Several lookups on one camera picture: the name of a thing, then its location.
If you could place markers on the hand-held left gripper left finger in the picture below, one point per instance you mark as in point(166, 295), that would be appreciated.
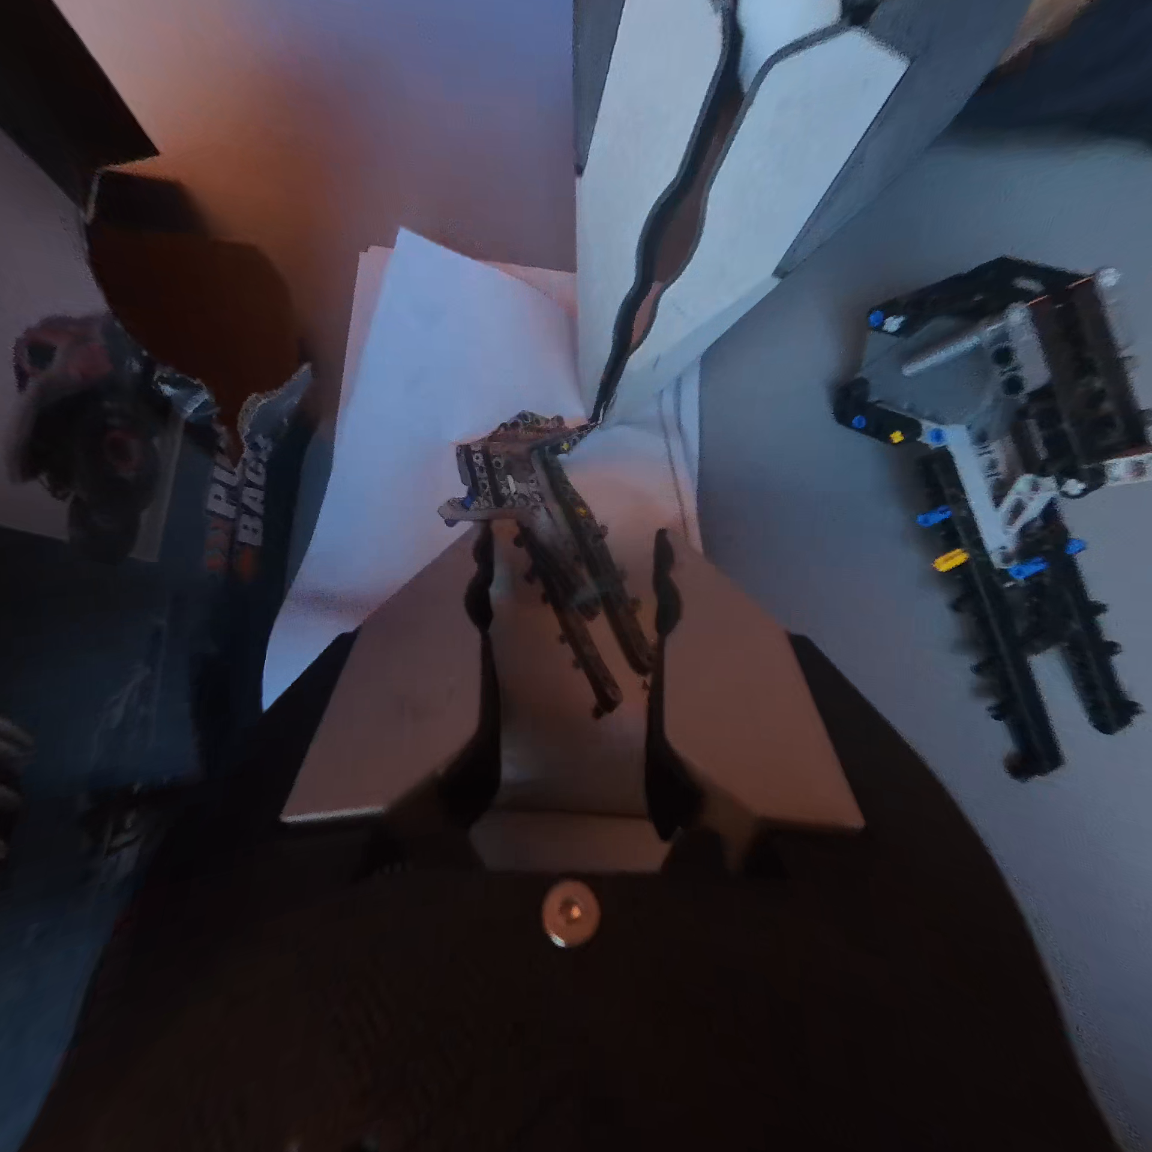
point(397, 710)

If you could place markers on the black lego technic assembly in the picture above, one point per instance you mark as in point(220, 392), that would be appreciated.
point(1071, 396)

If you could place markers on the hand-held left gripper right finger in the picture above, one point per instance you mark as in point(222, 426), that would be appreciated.
point(756, 720)

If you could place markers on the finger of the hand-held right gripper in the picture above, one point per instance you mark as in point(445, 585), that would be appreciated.
point(630, 134)
point(809, 162)

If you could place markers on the dark torn lego box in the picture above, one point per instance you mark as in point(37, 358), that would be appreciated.
point(99, 558)

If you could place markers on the white lego instruction booklet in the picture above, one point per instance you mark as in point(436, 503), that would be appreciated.
point(432, 359)

